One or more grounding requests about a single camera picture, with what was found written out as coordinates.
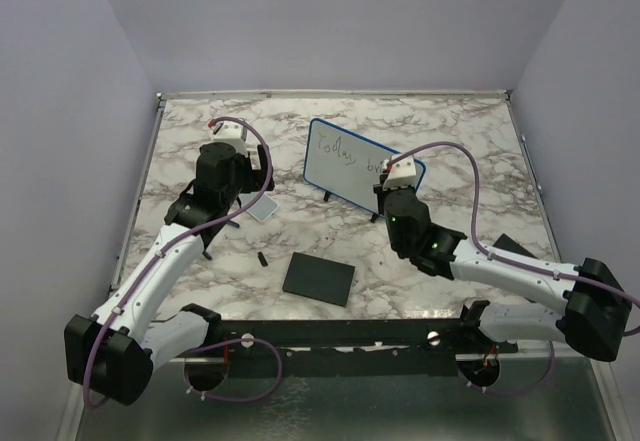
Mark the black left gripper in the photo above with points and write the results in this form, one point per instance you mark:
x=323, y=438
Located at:
x=256, y=177

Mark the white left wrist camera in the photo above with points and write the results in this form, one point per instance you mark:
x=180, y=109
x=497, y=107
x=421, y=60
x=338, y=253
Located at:
x=230, y=132

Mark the black flat pad right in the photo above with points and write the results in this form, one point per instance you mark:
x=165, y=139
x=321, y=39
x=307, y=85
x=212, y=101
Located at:
x=506, y=243

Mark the blue-framed whiteboard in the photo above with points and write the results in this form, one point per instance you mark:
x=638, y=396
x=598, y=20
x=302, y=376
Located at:
x=344, y=163

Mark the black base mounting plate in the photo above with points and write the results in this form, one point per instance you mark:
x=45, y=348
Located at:
x=350, y=348

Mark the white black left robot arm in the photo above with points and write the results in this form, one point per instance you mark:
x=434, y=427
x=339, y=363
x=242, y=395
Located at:
x=113, y=352

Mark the small white-framed grey tablet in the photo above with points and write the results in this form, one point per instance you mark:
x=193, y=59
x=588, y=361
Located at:
x=262, y=209

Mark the black rectangular eraser pad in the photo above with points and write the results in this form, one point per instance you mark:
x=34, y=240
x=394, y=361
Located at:
x=319, y=279

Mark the black marker cap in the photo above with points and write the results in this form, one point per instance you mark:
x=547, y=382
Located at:
x=262, y=259

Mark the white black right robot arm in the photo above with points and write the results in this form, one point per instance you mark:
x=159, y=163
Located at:
x=582, y=305

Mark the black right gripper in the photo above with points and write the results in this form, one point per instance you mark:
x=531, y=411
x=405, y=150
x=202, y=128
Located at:
x=382, y=194

